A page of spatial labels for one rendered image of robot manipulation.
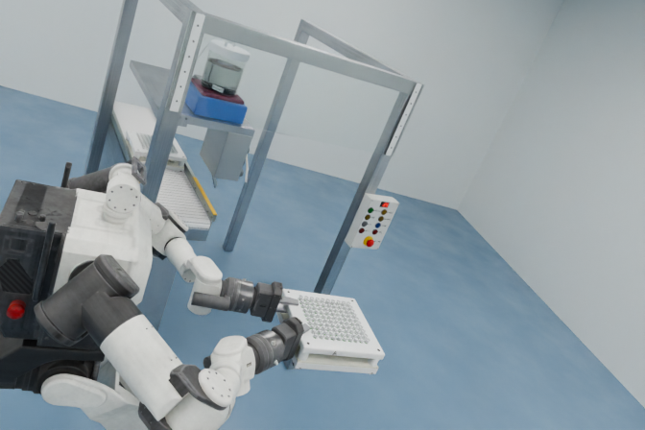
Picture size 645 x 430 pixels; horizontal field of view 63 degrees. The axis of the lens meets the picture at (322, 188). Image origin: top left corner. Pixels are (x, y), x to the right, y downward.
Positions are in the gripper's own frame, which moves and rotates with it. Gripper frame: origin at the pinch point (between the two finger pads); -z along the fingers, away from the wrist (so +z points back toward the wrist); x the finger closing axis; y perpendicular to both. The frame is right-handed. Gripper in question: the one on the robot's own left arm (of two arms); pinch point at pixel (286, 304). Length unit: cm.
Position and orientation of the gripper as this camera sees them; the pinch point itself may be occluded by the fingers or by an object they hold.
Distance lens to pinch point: 151.5
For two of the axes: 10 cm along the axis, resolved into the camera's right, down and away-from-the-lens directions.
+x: -3.4, 8.7, 3.4
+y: 1.6, 4.2, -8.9
